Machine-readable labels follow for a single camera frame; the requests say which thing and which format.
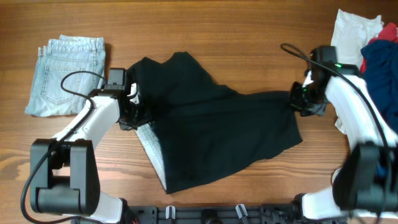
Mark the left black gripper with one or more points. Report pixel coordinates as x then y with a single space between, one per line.
137 115

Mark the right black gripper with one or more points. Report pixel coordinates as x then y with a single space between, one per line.
300 100

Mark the black shorts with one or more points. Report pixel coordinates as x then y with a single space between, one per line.
208 131

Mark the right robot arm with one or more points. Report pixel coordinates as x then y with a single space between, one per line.
366 184

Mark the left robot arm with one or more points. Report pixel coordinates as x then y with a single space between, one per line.
64 176

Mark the white garment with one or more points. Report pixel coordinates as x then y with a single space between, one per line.
352 33

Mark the navy blue garment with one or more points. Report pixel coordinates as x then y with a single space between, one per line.
380 75

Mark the folded light blue jeans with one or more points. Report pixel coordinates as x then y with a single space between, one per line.
65 65

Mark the red garment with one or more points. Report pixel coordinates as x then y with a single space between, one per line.
389 32

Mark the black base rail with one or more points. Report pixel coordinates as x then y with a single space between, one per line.
265 214

